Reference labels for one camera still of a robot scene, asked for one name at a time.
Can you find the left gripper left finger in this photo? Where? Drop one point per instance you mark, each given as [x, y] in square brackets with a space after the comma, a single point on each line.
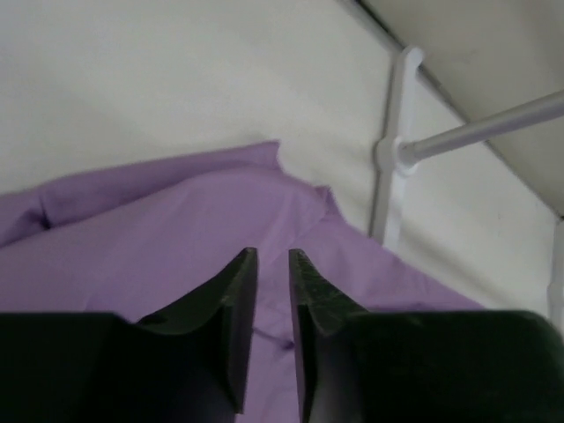
[206, 336]

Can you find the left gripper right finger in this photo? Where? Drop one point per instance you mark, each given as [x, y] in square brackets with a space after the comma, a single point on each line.
[327, 376]

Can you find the purple trousers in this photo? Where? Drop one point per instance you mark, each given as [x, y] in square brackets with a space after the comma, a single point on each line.
[134, 238]

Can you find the white clothes rack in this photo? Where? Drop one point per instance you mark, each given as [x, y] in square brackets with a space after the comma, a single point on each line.
[448, 205]

